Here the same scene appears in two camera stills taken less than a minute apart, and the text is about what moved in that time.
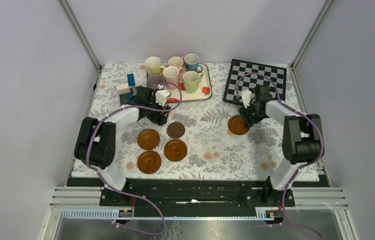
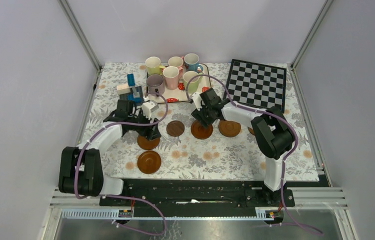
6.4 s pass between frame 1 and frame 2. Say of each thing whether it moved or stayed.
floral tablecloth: stayed
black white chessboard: stayed
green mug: stayed
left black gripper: moved
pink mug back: stayed
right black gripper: moved
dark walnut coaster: stayed
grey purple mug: stayed
